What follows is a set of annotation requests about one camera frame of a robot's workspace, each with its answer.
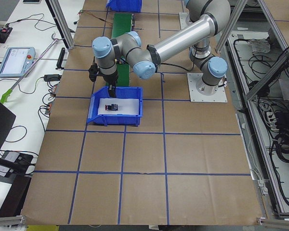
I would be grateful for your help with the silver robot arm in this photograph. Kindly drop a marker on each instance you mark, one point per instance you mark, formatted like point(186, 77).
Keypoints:
point(206, 19)

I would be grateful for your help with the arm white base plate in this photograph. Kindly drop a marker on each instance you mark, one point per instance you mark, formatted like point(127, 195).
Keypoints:
point(184, 20)
point(201, 93)

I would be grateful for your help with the white foam pad left bin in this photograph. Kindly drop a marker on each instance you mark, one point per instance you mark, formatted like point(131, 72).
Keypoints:
point(125, 106)

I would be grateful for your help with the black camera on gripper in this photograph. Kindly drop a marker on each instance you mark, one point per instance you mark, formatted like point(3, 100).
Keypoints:
point(93, 72)

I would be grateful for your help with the blue bin on right side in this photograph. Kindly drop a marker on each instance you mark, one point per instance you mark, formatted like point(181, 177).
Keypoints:
point(125, 5)

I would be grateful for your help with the blue bin on left side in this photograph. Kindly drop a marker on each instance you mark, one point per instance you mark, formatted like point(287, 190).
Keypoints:
point(122, 93)

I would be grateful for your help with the black handle bar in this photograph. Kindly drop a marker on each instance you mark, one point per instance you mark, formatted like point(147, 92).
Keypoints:
point(60, 59)

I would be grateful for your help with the reacher grabber stick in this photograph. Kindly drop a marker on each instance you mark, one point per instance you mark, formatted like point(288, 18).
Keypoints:
point(6, 95)

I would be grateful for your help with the aluminium frame post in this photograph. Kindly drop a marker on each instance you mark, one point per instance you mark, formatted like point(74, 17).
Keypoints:
point(60, 21)

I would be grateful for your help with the blue teach pendant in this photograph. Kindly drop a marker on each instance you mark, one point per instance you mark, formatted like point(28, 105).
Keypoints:
point(16, 61)

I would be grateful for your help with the white power strip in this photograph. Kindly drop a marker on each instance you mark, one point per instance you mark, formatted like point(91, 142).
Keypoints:
point(271, 119)

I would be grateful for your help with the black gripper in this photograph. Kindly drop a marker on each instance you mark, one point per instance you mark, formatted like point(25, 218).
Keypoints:
point(110, 79)

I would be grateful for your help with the blue bin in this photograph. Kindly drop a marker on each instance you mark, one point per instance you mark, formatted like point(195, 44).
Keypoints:
point(122, 93)
point(125, 5)

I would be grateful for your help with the green conveyor belt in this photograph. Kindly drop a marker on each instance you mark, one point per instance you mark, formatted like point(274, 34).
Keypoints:
point(122, 24)

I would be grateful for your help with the black power adapter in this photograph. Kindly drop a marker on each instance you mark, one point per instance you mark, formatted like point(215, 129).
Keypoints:
point(52, 77)

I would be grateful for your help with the red push button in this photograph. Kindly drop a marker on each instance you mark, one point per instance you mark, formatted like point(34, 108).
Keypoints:
point(111, 107)

